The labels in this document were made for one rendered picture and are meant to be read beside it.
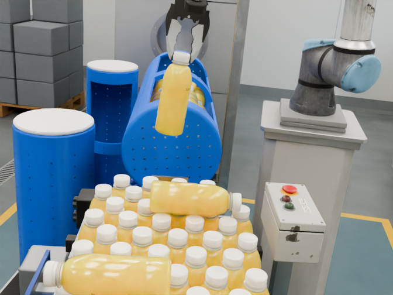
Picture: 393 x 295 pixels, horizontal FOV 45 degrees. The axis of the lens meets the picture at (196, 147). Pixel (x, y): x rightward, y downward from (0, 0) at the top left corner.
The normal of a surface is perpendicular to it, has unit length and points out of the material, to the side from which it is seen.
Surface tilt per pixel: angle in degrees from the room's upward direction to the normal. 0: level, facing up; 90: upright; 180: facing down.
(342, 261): 0
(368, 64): 99
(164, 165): 90
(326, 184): 90
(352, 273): 0
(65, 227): 90
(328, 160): 90
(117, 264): 19
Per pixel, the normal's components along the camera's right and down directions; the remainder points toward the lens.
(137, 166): 0.03, 0.37
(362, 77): 0.43, 0.49
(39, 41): -0.18, 0.34
